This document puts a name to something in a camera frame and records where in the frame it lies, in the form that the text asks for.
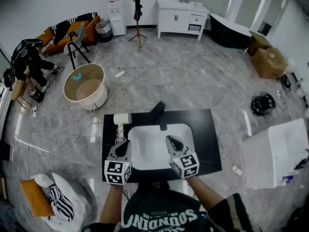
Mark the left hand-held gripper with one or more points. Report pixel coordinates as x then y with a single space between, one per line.
116 170

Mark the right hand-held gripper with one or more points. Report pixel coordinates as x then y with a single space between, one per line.
186 165

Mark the black vanity with white sink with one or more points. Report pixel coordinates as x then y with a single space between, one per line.
205 134

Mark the white hair dryer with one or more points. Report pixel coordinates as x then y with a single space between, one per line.
122 118

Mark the person's left forearm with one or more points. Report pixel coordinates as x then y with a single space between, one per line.
112 204

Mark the person's right forearm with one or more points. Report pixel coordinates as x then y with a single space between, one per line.
205 194

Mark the black faucet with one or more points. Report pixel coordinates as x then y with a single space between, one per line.
161 115

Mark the white beanbag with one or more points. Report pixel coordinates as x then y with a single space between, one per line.
79 197

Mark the white power strip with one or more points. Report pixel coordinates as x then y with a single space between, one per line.
120 74
237 170
34 111

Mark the round glass-top side table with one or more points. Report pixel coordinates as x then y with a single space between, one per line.
91 93

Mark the person's dark green shirt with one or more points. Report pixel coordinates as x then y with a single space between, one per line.
159 211

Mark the black white striped cushion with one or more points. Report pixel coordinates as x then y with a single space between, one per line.
61 204

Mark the white pillow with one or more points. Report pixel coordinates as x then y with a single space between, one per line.
42 179

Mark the small blue item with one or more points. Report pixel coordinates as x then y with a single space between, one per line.
77 76

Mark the white bathtub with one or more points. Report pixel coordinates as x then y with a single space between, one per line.
263 158

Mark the orange cushion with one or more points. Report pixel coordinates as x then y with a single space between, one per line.
36 197

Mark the wooden bench table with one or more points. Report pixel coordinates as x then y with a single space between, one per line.
19 88

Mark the grey chair with black legs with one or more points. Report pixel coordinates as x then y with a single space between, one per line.
79 39

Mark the grey laundry basket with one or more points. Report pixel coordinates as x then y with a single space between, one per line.
103 31

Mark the black bathtub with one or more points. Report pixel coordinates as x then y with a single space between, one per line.
227 35

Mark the orange sofa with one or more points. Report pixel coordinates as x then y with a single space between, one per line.
90 31

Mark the brown cardboard box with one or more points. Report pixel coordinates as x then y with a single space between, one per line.
270 64

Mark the white vanity cabinet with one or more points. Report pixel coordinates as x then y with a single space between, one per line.
173 18

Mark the white water dispenser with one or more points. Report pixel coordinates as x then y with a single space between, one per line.
117 18

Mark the black white striped blanket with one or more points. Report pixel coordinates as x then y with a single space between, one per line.
60 30

